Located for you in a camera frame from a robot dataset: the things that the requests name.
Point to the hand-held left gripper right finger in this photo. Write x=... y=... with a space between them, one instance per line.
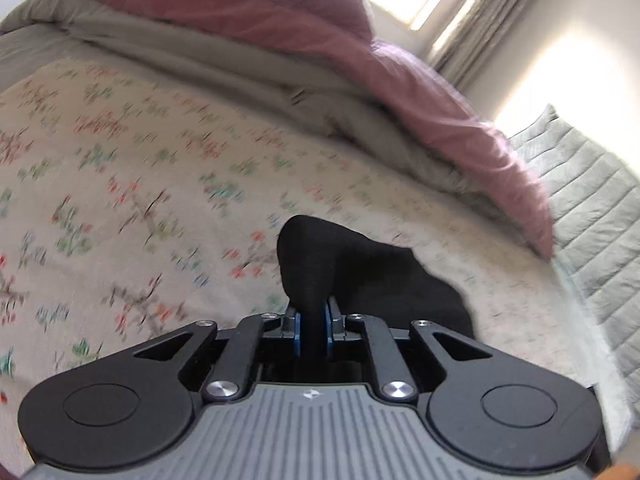
x=330 y=331

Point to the light beige curtain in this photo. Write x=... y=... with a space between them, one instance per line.
x=492 y=15

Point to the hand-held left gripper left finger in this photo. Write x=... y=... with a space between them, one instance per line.
x=296 y=334

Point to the grey-green duvet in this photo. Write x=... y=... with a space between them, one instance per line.
x=240 y=65

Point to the black pants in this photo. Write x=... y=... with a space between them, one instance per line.
x=370 y=280

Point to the grey quilted cover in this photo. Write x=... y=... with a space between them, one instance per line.
x=590 y=200

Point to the floral patterned blanket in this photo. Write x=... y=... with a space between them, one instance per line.
x=150 y=170

